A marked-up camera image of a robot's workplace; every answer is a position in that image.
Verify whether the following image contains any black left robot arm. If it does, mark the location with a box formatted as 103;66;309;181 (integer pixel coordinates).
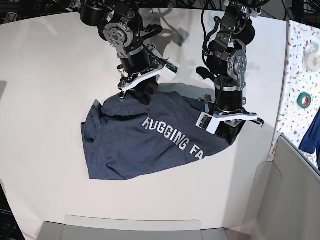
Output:
196;0;265;145

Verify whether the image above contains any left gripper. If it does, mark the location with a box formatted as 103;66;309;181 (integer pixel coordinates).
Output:
213;77;244;145

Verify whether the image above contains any blue cloth at right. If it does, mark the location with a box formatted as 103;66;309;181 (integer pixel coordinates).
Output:
299;116;320;157

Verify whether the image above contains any grey front divider panel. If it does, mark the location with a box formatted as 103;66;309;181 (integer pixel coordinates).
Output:
37;215;227;240

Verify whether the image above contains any terrazzo patterned side surface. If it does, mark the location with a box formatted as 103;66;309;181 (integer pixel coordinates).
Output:
268;20;320;161

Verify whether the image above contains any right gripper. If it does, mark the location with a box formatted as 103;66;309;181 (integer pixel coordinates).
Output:
117;46;158;104

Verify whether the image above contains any clear tape dispenser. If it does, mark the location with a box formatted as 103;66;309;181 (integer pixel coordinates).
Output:
302;42;320;73

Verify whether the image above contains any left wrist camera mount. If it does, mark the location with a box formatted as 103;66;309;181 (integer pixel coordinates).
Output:
195;94;266;134

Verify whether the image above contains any dark blue printed t-shirt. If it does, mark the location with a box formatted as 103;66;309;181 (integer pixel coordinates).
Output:
81;91;240;181

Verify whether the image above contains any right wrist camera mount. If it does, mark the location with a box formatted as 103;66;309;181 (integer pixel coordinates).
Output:
129;44;181;81

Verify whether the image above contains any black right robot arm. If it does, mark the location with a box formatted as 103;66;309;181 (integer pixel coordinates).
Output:
76;0;166;105

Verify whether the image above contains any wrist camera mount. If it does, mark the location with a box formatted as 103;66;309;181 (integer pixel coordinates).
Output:
195;94;266;134
129;44;181;81

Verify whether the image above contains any green tape roll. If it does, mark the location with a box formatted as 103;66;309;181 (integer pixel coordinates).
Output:
296;92;312;109

